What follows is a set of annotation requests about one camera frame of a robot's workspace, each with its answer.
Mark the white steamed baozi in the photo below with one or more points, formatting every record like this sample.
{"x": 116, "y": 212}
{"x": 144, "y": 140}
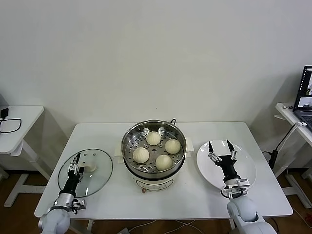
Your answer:
{"x": 173, "y": 146}
{"x": 163, "y": 162}
{"x": 141, "y": 155}
{"x": 153, "y": 138}

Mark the round glass pot lid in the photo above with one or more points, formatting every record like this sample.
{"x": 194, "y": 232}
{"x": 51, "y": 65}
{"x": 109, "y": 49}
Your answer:
{"x": 97, "y": 175}

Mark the grey floor power strip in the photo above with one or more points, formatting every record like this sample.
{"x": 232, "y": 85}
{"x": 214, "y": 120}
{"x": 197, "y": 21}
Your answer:
{"x": 124, "y": 231}

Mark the black power strip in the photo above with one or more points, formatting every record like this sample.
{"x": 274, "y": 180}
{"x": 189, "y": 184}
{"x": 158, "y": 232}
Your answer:
{"x": 273, "y": 158}

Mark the black power adapter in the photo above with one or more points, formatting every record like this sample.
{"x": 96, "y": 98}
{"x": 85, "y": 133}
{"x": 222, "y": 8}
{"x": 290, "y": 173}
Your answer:
{"x": 4, "y": 113}

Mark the white electric cooker pot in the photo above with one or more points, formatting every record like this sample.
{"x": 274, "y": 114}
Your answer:
{"x": 151, "y": 184}

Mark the white round plate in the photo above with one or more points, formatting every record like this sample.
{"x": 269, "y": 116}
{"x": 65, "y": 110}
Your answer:
{"x": 246, "y": 165}

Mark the perforated steel steamer basket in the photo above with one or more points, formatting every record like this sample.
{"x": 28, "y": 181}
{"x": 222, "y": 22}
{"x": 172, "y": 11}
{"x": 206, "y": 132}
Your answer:
{"x": 153, "y": 150}

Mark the white side desk with label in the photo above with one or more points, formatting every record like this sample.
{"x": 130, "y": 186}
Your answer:
{"x": 285, "y": 114}

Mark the white paper label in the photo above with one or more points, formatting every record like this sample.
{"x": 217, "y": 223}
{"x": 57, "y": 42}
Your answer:
{"x": 287, "y": 107}

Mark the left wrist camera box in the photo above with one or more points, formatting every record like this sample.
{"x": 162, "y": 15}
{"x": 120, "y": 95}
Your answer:
{"x": 80, "y": 203}

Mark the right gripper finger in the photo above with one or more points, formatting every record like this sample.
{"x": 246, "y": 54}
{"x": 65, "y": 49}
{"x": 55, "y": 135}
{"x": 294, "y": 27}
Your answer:
{"x": 231, "y": 150}
{"x": 211, "y": 152}

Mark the open dark laptop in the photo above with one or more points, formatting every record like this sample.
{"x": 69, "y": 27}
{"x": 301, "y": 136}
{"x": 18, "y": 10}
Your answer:
{"x": 304, "y": 97}

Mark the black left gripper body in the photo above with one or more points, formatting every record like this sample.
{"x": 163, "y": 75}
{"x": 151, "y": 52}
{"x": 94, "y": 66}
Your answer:
{"x": 72, "y": 182}

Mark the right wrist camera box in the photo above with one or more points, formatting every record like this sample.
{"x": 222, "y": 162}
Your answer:
{"x": 242, "y": 183}

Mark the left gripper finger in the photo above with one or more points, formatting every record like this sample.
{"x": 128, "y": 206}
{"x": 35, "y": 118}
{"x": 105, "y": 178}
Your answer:
{"x": 74, "y": 165}
{"x": 82, "y": 171}

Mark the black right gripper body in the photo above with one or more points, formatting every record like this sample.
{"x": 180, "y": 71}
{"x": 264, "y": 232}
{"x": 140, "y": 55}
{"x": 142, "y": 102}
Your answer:
{"x": 228, "y": 168}

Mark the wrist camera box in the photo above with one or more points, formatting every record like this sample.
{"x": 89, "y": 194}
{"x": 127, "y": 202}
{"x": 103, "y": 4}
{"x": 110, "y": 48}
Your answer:
{"x": 242, "y": 183}
{"x": 80, "y": 203}

